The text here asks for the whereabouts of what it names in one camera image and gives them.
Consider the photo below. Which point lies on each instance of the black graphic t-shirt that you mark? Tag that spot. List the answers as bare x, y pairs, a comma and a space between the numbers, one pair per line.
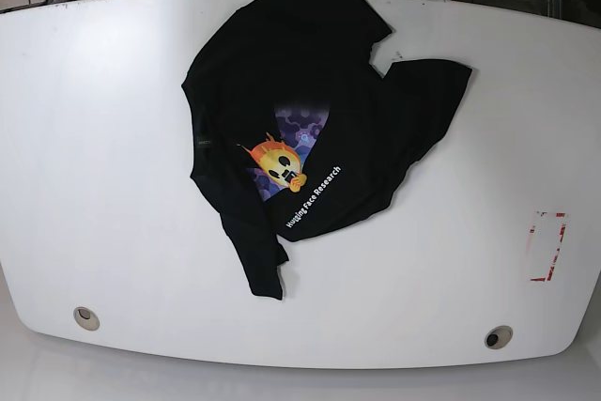
296, 134

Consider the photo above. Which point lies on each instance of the red tape rectangle marking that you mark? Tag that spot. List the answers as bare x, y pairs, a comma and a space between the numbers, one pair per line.
544, 245

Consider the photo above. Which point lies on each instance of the left table cable grommet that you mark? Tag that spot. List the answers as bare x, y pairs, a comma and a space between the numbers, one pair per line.
86, 319

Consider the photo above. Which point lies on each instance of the table cable grommet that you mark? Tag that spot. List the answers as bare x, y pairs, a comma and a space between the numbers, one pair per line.
86, 319
499, 337

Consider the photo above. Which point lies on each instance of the right table cable grommet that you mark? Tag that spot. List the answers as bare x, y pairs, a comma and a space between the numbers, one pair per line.
499, 337

